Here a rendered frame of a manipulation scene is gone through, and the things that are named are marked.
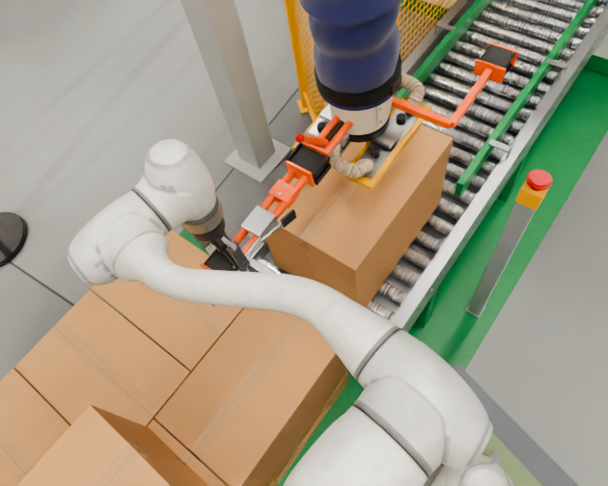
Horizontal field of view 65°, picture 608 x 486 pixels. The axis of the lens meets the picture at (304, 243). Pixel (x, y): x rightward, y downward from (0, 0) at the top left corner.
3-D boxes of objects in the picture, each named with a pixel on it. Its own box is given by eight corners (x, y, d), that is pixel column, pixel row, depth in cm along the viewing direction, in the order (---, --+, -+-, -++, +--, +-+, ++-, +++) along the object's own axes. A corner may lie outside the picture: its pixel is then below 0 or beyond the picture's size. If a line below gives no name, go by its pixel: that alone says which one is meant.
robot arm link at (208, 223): (193, 176, 98) (202, 193, 104) (162, 208, 95) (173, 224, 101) (226, 196, 95) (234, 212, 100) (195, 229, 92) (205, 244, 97)
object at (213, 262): (227, 248, 123) (221, 238, 119) (248, 261, 120) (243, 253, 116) (206, 273, 121) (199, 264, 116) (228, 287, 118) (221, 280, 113)
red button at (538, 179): (530, 173, 147) (534, 164, 144) (552, 182, 144) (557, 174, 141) (519, 188, 145) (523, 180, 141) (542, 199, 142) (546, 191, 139)
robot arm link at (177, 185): (197, 172, 99) (147, 212, 95) (170, 118, 85) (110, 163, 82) (231, 200, 94) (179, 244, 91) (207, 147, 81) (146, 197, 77)
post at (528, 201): (472, 299, 233) (530, 173, 147) (485, 307, 231) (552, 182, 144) (465, 310, 231) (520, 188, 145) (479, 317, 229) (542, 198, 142)
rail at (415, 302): (609, 11, 261) (625, -23, 245) (620, 13, 259) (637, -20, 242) (376, 355, 185) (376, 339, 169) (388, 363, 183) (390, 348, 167)
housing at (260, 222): (260, 213, 127) (256, 203, 123) (280, 225, 124) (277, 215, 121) (243, 232, 125) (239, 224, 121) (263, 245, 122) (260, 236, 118)
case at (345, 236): (358, 163, 214) (354, 95, 179) (439, 202, 198) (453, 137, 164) (275, 265, 194) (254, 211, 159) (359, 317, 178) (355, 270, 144)
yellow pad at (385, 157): (402, 99, 151) (403, 88, 147) (431, 111, 147) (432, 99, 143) (343, 177, 141) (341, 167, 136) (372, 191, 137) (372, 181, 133)
